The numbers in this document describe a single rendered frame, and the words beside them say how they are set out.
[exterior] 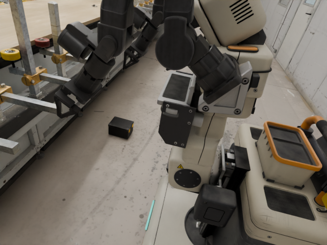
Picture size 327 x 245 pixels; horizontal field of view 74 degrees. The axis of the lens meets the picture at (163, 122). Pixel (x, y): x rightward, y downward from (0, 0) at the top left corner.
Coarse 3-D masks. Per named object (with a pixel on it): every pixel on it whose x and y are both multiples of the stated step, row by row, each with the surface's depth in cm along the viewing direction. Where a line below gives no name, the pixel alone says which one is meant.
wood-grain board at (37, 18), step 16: (32, 0) 217; (48, 0) 228; (64, 0) 241; (80, 0) 256; (96, 0) 273; (0, 16) 158; (32, 16) 171; (48, 16) 178; (64, 16) 186; (80, 16) 194; (96, 16) 204; (0, 32) 132; (32, 32) 140; (48, 32) 145; (0, 48) 113; (16, 48) 118
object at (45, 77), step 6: (12, 66) 116; (12, 72) 115; (18, 72) 114; (24, 72) 114; (42, 78) 114; (48, 78) 113; (54, 78) 112; (60, 78) 113; (66, 78) 114; (60, 84) 113
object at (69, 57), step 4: (40, 48) 134; (44, 48) 134; (40, 52) 134; (44, 52) 133; (48, 52) 133; (52, 52) 132; (68, 56) 132; (72, 56) 131; (72, 60) 133; (76, 60) 132; (80, 60) 131; (84, 60) 131
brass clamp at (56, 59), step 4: (64, 52) 131; (68, 52) 134; (52, 56) 126; (56, 56) 125; (60, 56) 127; (64, 56) 130; (52, 60) 127; (56, 60) 127; (60, 60) 127; (64, 60) 131
